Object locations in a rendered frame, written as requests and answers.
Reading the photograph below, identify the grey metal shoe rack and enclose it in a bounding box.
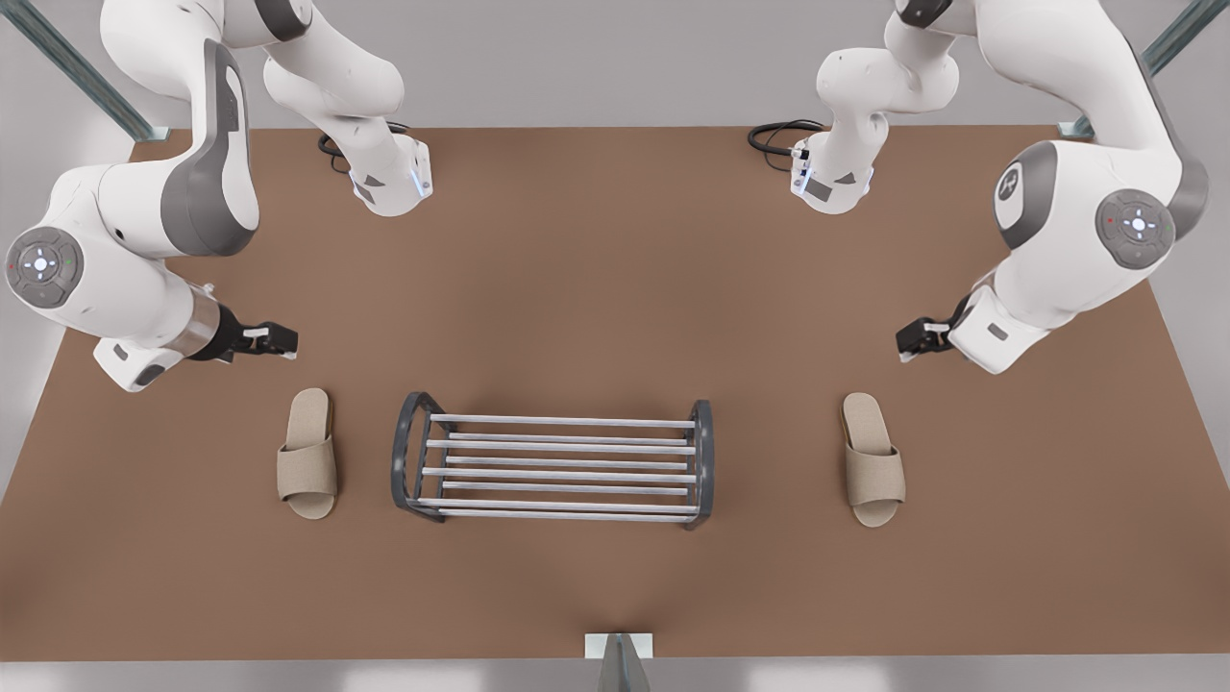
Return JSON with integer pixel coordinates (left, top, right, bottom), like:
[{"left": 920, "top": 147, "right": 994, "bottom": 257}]
[{"left": 390, "top": 390, "right": 715, "bottom": 531}]

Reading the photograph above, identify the beige right slipper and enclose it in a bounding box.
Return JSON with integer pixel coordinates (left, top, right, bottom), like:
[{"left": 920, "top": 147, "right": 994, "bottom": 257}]
[{"left": 277, "top": 387, "right": 339, "bottom": 521}]

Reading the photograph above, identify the beige slipper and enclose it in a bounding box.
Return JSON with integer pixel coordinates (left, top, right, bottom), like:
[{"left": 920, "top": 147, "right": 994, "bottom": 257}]
[
  {"left": 841, "top": 391, "right": 907, "bottom": 529},
  {"left": 277, "top": 387, "right": 339, "bottom": 521}
]

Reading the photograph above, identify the beige left slipper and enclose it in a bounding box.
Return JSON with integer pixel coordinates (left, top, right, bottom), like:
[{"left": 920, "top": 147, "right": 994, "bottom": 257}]
[{"left": 841, "top": 391, "right": 907, "bottom": 529}]

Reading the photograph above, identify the black cable loop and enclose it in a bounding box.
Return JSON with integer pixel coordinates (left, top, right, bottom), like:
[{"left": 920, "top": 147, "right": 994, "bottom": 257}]
[
  {"left": 317, "top": 122, "right": 412, "bottom": 176},
  {"left": 747, "top": 119, "right": 827, "bottom": 175}
]

